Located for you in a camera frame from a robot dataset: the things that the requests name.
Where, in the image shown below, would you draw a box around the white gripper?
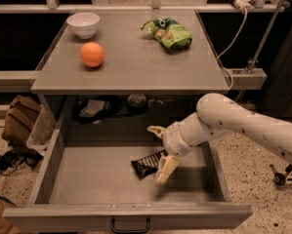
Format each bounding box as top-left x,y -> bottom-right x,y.
146,122 -> 198,184

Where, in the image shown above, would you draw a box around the black rxbar chocolate wrapper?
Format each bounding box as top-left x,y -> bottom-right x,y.
131,150 -> 167,179

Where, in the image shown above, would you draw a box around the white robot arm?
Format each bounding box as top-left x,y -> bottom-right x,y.
147,93 -> 292,185

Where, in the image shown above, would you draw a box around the grey counter cabinet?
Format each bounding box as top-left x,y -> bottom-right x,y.
30,9 -> 230,129

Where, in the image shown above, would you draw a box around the grey open drawer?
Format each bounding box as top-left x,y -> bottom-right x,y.
3,112 -> 252,233

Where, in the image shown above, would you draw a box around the dark round can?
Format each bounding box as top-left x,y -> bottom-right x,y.
127,94 -> 147,115

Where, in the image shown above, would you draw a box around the dark bag with paper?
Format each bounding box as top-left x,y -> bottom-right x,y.
72,96 -> 122,124

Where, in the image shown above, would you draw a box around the green chip bag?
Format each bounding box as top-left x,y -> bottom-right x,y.
141,17 -> 192,50

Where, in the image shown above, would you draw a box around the orange fruit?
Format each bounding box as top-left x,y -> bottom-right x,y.
80,42 -> 104,67

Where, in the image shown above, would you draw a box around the clear plastic bin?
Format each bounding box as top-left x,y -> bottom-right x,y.
26,108 -> 56,156

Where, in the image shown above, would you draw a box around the black wheeled cart base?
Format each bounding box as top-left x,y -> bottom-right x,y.
270,164 -> 292,186

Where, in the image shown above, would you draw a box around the brown backpack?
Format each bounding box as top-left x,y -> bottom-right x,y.
2,96 -> 42,146

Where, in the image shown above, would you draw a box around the white ceramic bowl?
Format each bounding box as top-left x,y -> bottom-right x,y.
66,13 -> 100,39

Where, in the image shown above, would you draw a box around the black drawer handle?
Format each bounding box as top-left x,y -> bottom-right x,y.
110,218 -> 151,234

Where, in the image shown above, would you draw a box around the black cables on floor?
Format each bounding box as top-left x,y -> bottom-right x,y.
0,149 -> 42,188

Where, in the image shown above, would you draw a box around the white power cable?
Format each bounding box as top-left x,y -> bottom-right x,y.
216,7 -> 249,91

